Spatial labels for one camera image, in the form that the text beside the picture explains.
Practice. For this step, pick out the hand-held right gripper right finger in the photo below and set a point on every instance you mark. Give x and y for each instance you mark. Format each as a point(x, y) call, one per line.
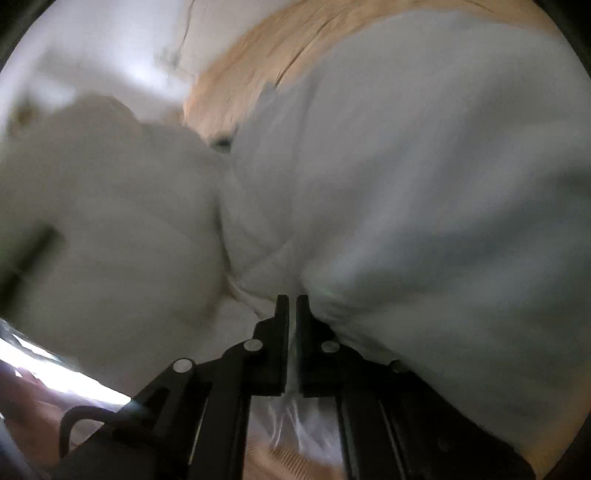
point(310, 350)

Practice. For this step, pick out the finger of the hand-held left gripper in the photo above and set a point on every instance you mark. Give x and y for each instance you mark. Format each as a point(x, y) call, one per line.
point(30, 256)

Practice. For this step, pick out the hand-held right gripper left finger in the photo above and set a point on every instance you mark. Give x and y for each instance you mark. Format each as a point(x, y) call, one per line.
point(272, 350)

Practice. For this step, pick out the white garment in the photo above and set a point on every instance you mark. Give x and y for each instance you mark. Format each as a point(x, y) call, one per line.
point(415, 184)

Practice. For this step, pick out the cream cloth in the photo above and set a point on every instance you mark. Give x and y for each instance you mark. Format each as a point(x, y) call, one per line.
point(115, 221)

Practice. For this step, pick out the tan blanket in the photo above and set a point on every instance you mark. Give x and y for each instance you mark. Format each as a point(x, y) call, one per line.
point(258, 78)

